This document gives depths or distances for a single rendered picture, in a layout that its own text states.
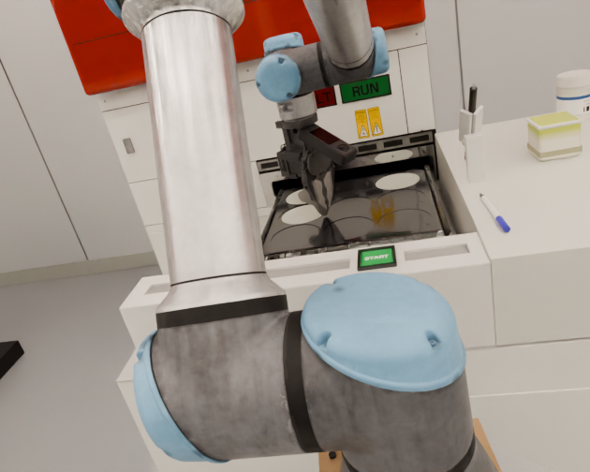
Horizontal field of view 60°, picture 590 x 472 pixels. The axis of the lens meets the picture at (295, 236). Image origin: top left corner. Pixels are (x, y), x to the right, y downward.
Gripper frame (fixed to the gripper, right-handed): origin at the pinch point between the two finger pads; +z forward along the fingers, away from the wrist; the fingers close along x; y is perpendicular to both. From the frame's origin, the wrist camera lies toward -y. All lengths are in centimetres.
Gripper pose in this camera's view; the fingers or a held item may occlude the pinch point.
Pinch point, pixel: (326, 210)
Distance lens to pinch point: 108.4
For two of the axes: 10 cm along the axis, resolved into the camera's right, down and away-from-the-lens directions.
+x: -6.3, 4.5, -6.4
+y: -7.5, -1.2, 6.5
